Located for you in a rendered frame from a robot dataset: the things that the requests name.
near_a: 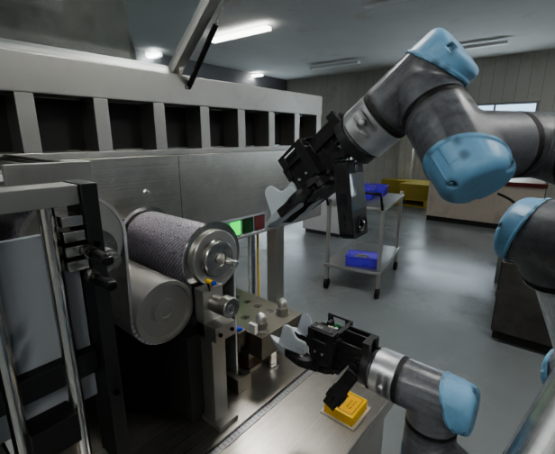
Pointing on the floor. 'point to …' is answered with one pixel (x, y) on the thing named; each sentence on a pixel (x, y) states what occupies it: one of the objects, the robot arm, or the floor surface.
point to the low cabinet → (463, 214)
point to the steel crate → (518, 312)
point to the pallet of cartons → (419, 191)
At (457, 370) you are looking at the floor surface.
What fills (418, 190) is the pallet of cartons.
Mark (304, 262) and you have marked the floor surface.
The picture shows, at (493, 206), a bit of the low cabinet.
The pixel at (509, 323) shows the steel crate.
